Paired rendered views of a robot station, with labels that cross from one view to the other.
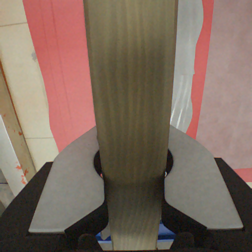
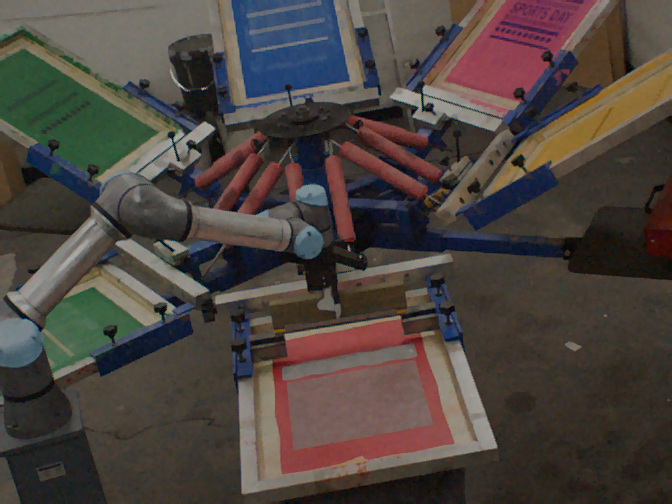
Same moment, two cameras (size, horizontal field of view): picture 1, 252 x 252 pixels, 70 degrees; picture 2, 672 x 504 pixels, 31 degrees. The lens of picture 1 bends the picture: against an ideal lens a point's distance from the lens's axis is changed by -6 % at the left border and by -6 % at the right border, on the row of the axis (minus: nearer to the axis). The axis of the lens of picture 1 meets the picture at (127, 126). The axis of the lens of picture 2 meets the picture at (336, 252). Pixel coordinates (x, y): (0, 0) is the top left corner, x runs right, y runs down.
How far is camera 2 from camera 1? 3.15 m
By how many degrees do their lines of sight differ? 66
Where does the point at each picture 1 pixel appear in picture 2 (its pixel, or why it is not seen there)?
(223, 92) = (341, 379)
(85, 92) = (337, 341)
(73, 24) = (368, 335)
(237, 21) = (377, 373)
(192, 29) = (370, 360)
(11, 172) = not seen: hidden behind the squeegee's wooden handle
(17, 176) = not seen: hidden behind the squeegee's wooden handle
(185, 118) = (326, 369)
